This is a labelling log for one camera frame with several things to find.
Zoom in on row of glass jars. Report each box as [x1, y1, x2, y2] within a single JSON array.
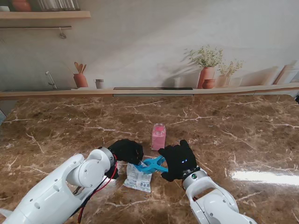
[[36, 0, 81, 12]]

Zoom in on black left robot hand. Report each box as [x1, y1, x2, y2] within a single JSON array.
[[107, 139, 144, 166]]

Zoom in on terracotta utensil pot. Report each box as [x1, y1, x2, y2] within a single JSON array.
[[73, 62, 89, 88]]

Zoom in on red black left arm cables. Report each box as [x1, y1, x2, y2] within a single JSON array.
[[70, 154, 119, 224]]

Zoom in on grey mug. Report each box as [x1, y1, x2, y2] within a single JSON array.
[[93, 78, 105, 90]]

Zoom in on wooden wall shelf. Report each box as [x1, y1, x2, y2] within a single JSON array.
[[0, 11, 91, 20]]

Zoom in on terracotta jar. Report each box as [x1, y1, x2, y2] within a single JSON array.
[[11, 0, 32, 12]]

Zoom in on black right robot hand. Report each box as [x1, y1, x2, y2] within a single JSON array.
[[158, 139, 200, 182]]

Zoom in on small terracotta pot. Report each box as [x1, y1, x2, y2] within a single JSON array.
[[202, 78, 217, 90]]

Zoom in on metal hanging rail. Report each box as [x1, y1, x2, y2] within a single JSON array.
[[0, 25, 72, 39]]

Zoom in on white and blue salt bag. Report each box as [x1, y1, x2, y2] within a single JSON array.
[[123, 162, 152, 193]]

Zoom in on wooden cutting boards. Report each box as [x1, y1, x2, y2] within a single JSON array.
[[272, 60, 299, 85]]

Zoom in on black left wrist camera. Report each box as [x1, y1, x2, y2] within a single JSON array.
[[106, 163, 120, 180]]

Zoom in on wooden counter ledge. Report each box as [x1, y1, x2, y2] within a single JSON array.
[[0, 83, 299, 101]]

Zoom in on chrome faucet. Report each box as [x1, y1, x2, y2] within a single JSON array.
[[45, 71, 58, 90]]

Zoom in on blue plastic bag clip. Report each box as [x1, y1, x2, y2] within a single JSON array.
[[136, 155, 169, 174]]

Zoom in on clear bottle with pink seasoning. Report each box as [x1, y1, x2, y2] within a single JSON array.
[[151, 123, 167, 151]]

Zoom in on tall terracotta flower vase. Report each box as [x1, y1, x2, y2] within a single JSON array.
[[183, 45, 224, 89]]

